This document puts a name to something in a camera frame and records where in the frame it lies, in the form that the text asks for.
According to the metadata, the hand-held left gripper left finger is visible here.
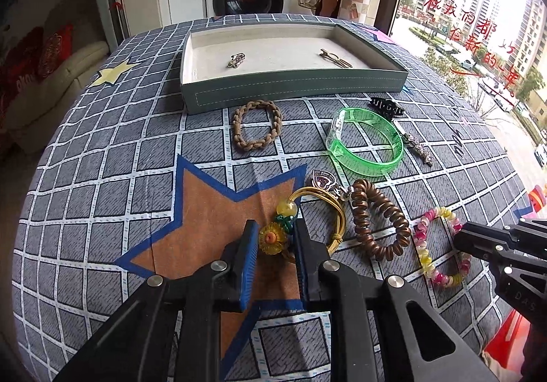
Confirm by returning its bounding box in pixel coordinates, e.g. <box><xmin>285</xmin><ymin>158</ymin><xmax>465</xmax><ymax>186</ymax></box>
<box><xmin>53</xmin><ymin>220</ymin><xmax>261</xmax><ymax>382</ymax></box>

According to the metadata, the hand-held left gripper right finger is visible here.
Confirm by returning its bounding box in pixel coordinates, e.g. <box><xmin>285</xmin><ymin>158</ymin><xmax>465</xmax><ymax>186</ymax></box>
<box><xmin>293</xmin><ymin>220</ymin><xmax>498</xmax><ymax>382</ymax></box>

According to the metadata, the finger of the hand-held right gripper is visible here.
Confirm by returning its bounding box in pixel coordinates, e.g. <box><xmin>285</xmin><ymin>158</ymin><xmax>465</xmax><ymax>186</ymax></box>
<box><xmin>454</xmin><ymin>217</ymin><xmax>547</xmax><ymax>316</ymax></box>

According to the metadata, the yellow cord bracelet with flower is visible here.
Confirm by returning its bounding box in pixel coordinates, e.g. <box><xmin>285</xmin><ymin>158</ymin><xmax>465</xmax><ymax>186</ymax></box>
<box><xmin>258</xmin><ymin>187</ymin><xmax>347</xmax><ymax>256</ymax></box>

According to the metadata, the pink and yellow beaded bracelet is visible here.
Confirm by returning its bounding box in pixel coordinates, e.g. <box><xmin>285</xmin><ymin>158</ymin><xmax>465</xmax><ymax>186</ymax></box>
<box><xmin>412</xmin><ymin>207</ymin><xmax>473</xmax><ymax>289</ymax></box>

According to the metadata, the brown spiral hair tie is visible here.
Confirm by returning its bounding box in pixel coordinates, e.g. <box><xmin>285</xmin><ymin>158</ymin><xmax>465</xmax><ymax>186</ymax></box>
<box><xmin>349</xmin><ymin>179</ymin><xmax>412</xmax><ymax>261</ymax></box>

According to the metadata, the heart-shaped purple hair clip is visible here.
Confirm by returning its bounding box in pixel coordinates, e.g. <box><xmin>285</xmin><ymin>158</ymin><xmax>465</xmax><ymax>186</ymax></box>
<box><xmin>311</xmin><ymin>170</ymin><xmax>353</xmax><ymax>201</ymax></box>

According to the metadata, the rhinestone hair clip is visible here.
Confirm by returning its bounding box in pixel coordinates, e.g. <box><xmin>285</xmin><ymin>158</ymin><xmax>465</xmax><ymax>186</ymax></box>
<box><xmin>395</xmin><ymin>119</ymin><xmax>434</xmax><ymax>167</ymax></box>

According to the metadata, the green translucent bangle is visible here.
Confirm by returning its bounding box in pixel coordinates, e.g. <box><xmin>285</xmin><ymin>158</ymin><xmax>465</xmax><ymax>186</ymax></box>
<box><xmin>326</xmin><ymin>107</ymin><xmax>406</xmax><ymax>177</ymax></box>

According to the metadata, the tan braided hair tie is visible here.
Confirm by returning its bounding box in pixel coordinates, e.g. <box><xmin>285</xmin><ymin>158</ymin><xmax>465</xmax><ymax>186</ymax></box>
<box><xmin>232</xmin><ymin>101</ymin><xmax>283</xmax><ymax>148</ymax></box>

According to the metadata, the black claw hair clip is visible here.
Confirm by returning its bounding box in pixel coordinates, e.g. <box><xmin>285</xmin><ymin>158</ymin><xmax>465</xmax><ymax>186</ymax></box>
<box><xmin>370</xmin><ymin>97</ymin><xmax>406</xmax><ymax>120</ymax></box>

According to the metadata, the grey-green jewelry tray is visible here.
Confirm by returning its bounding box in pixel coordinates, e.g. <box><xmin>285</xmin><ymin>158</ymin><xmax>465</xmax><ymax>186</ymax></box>
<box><xmin>179</xmin><ymin>22</ymin><xmax>410</xmax><ymax>115</ymax></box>

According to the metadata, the red lettering window decal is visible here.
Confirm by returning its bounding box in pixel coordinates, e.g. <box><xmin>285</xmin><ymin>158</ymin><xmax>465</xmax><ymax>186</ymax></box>
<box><xmin>423</xmin><ymin>0</ymin><xmax>520</xmax><ymax>92</ymax></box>

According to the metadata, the gold hair clip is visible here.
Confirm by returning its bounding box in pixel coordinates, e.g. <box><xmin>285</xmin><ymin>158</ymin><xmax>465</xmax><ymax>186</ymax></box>
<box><xmin>319</xmin><ymin>49</ymin><xmax>353</xmax><ymax>68</ymax></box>

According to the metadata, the cream sofa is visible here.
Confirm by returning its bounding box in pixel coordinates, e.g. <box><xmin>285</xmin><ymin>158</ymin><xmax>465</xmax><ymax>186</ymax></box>
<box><xmin>0</xmin><ymin>40</ymin><xmax>109</xmax><ymax>152</ymax></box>

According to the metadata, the red patterned cushion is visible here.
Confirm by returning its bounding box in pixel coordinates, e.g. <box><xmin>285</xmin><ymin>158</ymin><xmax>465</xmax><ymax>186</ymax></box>
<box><xmin>36</xmin><ymin>25</ymin><xmax>73</xmax><ymax>79</ymax></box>

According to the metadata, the dark red cushion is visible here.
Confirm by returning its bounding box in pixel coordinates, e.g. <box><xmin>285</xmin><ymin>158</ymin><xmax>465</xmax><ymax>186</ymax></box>
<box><xmin>0</xmin><ymin>29</ymin><xmax>43</xmax><ymax>109</ymax></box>

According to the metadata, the red-handled mop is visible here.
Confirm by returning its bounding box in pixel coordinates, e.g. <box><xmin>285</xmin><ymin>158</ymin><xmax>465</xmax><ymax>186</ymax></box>
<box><xmin>110</xmin><ymin>0</ymin><xmax>131</xmax><ymax>41</ymax></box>

